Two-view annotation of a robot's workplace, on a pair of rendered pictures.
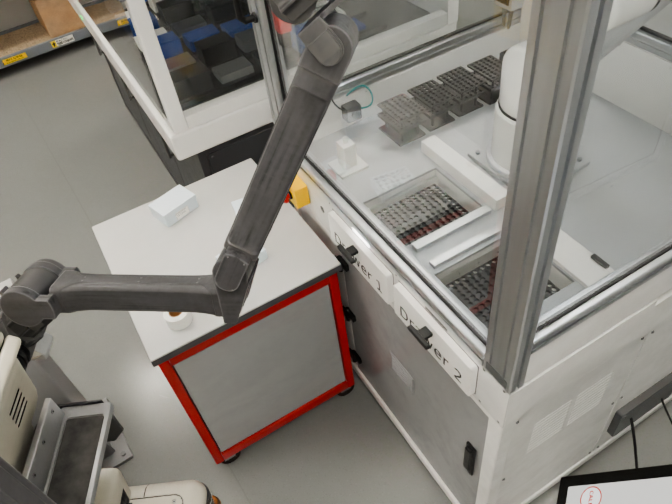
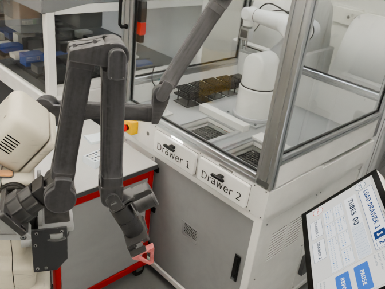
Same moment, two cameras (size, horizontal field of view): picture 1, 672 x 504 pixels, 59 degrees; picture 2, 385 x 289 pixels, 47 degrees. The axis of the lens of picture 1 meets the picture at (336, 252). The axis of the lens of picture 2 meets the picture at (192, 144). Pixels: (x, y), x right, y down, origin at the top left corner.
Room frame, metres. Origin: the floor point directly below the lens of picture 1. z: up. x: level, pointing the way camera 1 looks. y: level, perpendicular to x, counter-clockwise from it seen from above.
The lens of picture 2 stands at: (-0.69, 0.59, 1.89)
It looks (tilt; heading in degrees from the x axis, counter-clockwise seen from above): 27 degrees down; 337
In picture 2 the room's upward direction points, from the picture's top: 7 degrees clockwise
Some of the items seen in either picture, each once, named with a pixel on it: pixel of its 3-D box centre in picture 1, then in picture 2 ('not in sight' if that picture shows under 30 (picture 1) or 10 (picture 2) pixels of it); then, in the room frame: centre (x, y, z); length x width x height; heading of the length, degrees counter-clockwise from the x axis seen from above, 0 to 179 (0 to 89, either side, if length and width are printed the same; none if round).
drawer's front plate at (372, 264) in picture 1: (359, 255); (174, 151); (1.07, -0.06, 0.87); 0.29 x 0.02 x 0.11; 24
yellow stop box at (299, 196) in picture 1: (296, 191); (130, 126); (1.36, 0.09, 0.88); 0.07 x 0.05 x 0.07; 24
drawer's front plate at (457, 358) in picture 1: (432, 337); (222, 181); (0.78, -0.19, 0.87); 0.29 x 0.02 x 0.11; 24
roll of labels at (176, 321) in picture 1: (177, 315); not in sight; (1.04, 0.45, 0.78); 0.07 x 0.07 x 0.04
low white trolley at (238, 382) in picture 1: (236, 318); (74, 214); (1.32, 0.38, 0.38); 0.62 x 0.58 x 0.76; 24
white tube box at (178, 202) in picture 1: (173, 205); not in sight; (1.49, 0.49, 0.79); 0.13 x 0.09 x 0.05; 131
